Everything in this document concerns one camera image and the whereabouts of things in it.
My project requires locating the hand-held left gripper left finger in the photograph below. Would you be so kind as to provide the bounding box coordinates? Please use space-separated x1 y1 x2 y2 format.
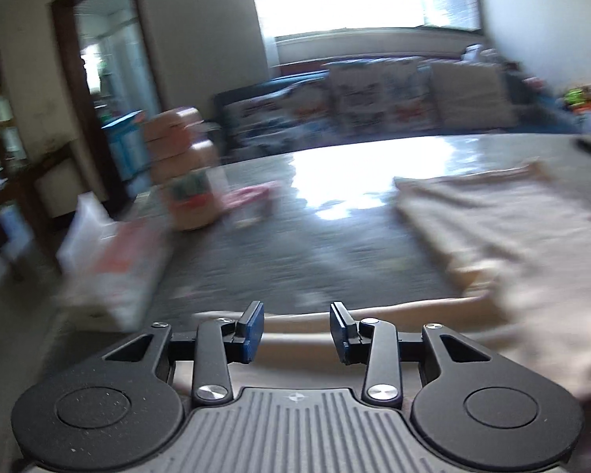
101 300 266 407

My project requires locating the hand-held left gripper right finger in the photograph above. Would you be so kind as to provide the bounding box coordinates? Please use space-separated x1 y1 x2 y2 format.
329 302 496 409

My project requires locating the beige garment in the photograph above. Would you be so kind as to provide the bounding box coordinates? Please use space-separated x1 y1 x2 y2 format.
170 160 591 400

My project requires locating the pink fuzzy toy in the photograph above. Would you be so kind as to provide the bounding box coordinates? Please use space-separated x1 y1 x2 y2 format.
224 182 284 227

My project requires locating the white plastic bag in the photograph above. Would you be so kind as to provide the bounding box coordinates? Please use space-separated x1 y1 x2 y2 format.
56 192 173 331

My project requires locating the pink face bottle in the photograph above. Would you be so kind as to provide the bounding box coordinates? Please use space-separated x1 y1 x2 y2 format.
145 107 230 231

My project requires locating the butterfly print cushion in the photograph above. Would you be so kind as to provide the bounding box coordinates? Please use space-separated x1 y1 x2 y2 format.
227 86 333 151
327 59 437 136

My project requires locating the blue box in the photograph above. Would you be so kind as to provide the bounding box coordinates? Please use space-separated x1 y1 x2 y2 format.
101 111 151 183

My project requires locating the blue sofa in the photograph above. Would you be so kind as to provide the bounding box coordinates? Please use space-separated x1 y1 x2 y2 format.
214 56 591 151

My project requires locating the plain beige cushion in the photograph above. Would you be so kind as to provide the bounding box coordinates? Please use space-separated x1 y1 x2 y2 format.
431 59 518 131

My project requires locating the dark wooden cabinet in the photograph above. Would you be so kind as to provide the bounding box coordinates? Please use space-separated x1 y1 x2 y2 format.
0 54 74 267

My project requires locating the green orange plush toy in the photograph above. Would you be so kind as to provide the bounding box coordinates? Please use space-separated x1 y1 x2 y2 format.
564 86 591 109

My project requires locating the dark wooden door frame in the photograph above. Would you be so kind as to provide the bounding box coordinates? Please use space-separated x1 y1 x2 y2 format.
49 0 163 212

